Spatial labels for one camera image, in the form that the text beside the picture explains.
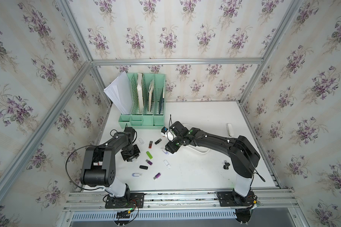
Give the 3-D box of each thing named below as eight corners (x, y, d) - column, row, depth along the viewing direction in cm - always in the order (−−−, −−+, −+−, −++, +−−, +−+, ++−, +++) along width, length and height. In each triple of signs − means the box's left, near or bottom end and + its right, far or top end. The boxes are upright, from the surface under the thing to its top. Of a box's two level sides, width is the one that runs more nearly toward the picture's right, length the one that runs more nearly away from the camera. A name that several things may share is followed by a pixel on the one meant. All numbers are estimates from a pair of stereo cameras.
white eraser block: (228, 136, 100) (229, 134, 98) (226, 125, 107) (227, 123, 104) (232, 137, 100) (234, 135, 98) (230, 125, 107) (231, 123, 104)
